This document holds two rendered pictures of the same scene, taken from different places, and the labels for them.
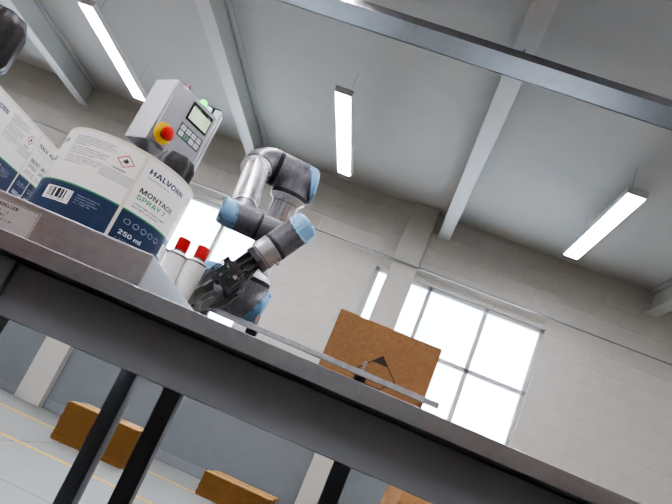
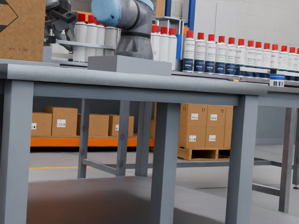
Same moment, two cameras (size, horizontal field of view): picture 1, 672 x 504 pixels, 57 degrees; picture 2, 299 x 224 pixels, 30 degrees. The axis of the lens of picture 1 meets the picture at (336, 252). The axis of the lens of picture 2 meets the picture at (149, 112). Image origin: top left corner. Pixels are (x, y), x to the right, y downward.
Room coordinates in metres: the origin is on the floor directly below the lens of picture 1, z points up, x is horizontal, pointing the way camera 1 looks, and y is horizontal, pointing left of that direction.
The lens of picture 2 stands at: (3.52, -1.00, 0.79)
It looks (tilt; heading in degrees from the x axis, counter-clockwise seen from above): 2 degrees down; 139
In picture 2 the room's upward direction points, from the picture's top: 4 degrees clockwise
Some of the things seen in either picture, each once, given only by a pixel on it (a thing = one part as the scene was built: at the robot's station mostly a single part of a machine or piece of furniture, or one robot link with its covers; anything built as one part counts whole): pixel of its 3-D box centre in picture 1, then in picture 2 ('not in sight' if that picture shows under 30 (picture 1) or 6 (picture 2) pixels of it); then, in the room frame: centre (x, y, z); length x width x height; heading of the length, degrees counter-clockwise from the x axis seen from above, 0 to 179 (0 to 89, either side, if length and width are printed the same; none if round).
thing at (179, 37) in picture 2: not in sight; (177, 51); (1.48, 0.91, 0.98); 0.03 x 0.03 x 0.17
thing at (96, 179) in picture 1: (110, 206); not in sight; (0.92, 0.34, 0.95); 0.20 x 0.20 x 0.14
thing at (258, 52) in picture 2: not in sight; (257, 60); (1.55, 1.45, 0.98); 0.05 x 0.05 x 0.20
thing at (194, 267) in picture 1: (186, 284); (80, 38); (1.52, 0.30, 0.98); 0.05 x 0.05 x 0.20
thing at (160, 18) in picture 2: not in sight; (167, 19); (1.43, 0.87, 1.14); 0.14 x 0.11 x 0.01; 88
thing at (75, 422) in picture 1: (103, 434); not in sight; (5.67, 1.19, 0.16); 0.64 x 0.53 x 0.31; 86
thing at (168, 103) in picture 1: (173, 126); not in sight; (1.60, 0.55, 1.38); 0.17 x 0.10 x 0.19; 143
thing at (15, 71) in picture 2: not in sight; (89, 78); (1.83, 0.15, 0.81); 0.90 x 0.90 x 0.04; 82
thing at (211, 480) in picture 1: (238, 495); not in sight; (5.99, -0.07, 0.10); 0.64 x 0.52 x 0.20; 79
